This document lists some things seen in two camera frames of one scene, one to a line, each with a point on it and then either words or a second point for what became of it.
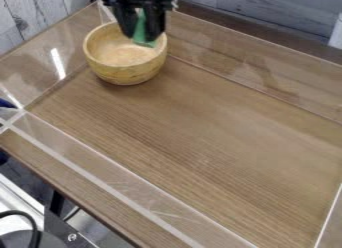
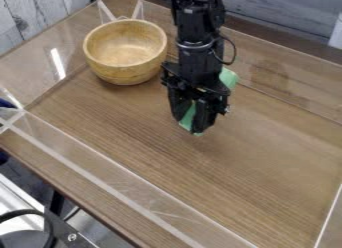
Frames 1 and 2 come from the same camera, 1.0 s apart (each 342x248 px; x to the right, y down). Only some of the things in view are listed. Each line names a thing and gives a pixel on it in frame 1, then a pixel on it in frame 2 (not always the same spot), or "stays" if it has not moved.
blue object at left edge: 6,103 stays
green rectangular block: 139,38 -> 229,76
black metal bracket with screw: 61,232 stays
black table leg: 58,203 stays
